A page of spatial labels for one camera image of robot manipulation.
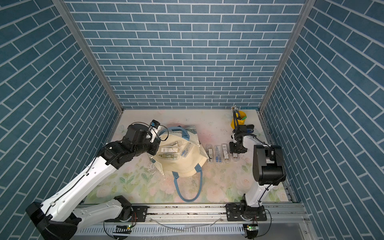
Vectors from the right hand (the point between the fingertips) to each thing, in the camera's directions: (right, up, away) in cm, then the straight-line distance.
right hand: (236, 149), depth 98 cm
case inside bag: (-44, -3, -7) cm, 44 cm away
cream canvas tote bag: (-31, -11, -14) cm, 36 cm away
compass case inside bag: (-42, +1, -7) cm, 43 cm away
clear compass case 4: (-33, 0, -3) cm, 33 cm away
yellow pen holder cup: (+5, +22, +4) cm, 23 cm away
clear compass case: (-12, -2, -4) cm, 13 cm away
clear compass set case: (-18, -1, -5) cm, 18 cm away
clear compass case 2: (-8, -2, -5) cm, 9 cm away
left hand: (-42, +9, -25) cm, 50 cm away
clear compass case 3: (-1, -3, -5) cm, 6 cm away
